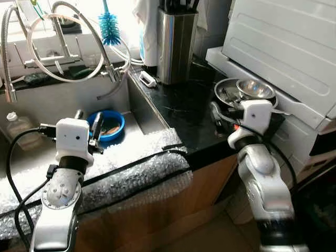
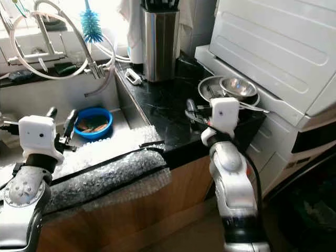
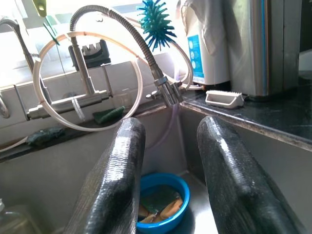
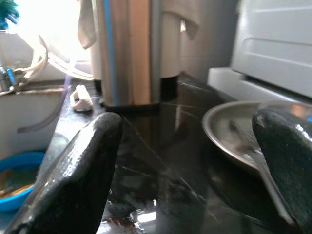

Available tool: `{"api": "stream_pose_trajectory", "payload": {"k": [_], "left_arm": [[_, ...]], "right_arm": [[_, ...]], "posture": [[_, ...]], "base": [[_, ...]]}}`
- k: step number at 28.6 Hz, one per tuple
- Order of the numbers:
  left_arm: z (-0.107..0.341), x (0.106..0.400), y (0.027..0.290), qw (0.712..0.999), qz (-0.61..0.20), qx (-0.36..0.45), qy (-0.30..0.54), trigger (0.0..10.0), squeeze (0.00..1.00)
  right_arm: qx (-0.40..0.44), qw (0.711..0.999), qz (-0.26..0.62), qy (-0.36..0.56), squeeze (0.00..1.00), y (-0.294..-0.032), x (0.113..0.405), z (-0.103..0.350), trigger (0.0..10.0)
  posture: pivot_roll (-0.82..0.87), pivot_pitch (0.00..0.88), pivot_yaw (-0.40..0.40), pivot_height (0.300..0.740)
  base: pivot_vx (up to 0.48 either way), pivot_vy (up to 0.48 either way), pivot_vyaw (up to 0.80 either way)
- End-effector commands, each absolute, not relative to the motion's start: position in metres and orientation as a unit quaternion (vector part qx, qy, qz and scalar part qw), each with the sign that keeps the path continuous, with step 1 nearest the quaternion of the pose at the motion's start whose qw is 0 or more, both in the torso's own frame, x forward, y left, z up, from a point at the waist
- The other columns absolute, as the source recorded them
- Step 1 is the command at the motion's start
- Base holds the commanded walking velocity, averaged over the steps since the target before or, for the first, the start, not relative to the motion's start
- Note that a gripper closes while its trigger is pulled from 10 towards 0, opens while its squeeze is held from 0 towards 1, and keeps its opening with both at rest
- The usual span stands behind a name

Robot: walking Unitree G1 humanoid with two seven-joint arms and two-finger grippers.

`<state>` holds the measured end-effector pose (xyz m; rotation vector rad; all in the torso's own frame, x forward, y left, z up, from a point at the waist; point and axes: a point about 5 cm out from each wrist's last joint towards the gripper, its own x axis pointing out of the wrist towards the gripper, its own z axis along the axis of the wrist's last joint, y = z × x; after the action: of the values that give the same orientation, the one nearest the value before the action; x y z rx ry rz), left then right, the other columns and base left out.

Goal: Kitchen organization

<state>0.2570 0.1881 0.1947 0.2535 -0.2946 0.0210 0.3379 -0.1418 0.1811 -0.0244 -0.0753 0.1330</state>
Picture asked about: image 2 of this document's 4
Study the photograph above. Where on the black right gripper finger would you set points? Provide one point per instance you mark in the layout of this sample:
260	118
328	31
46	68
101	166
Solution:
190	110

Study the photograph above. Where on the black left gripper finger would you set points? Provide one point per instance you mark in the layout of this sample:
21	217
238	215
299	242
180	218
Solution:
53	112
71	122

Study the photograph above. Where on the large steel plate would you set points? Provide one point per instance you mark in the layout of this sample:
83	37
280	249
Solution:
207	90

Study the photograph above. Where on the small steel bowl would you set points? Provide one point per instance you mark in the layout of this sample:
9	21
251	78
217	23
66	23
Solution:
239	86

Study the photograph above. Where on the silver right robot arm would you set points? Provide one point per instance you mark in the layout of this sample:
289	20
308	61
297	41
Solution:
233	184

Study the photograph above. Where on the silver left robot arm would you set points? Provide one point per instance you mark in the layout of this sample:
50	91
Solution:
26	210

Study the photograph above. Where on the steel kitchen sink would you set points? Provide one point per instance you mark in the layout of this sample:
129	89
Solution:
31	94

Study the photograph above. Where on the brown scraps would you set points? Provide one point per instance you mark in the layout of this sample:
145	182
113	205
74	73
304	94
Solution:
92	126

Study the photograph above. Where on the blue plastic bowl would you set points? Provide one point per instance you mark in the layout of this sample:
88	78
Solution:
93	135

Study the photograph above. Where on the green sponge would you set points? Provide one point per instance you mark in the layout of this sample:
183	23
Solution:
67	68

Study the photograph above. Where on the dark scouring pad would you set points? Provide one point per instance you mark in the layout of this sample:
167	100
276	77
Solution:
21	76

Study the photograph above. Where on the steel tap with crossbar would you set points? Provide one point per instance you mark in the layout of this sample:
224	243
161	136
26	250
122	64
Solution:
47	50

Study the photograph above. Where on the small white clip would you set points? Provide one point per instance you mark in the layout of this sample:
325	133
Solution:
134	76

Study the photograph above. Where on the steel knife block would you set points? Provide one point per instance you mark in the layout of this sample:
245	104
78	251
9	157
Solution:
160	47

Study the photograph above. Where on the white looped water tube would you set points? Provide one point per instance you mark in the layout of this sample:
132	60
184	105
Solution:
13	44

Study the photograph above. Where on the steel gooseneck spring faucet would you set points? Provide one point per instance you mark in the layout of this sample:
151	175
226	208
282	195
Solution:
79	34

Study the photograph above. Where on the white bottle with blue label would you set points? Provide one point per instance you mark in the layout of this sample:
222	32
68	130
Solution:
135	50

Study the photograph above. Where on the white washing machine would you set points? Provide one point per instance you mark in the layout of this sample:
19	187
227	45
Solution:
283	147

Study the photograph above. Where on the blue bottle brush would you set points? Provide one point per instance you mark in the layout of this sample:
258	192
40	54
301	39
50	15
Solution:
92	26

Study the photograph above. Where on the wooden base cabinet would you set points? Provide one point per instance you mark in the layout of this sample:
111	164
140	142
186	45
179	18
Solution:
136	210

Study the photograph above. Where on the white ribbed appliance panel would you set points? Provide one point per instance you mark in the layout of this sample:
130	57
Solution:
273	47

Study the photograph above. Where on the white hanging cloth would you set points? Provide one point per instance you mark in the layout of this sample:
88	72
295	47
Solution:
128	13

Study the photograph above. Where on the dark green crate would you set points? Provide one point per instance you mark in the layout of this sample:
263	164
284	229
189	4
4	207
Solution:
310	215

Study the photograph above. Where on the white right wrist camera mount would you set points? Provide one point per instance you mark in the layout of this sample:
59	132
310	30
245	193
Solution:
224	113

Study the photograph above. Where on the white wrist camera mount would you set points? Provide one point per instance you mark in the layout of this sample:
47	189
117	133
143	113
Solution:
224	113
38	136

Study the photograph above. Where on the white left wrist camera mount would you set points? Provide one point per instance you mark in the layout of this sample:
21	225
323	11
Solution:
38	136

